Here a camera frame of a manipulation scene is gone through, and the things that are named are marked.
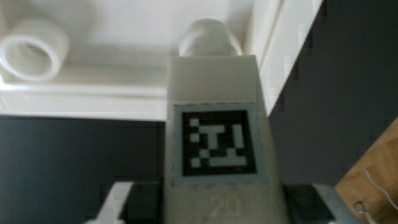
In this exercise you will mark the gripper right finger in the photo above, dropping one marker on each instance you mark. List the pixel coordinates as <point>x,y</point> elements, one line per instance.
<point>315,205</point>

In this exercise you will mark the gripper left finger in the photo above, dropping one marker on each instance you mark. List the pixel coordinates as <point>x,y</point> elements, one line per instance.
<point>130,204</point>

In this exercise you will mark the white leg with tag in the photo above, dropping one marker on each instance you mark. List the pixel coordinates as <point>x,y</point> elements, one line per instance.
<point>222,188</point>

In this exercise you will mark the white square tabletop part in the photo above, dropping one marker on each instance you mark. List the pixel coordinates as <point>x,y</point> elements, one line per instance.
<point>125,33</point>

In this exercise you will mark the wooden board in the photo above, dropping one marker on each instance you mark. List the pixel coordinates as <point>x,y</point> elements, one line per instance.
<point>368,185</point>

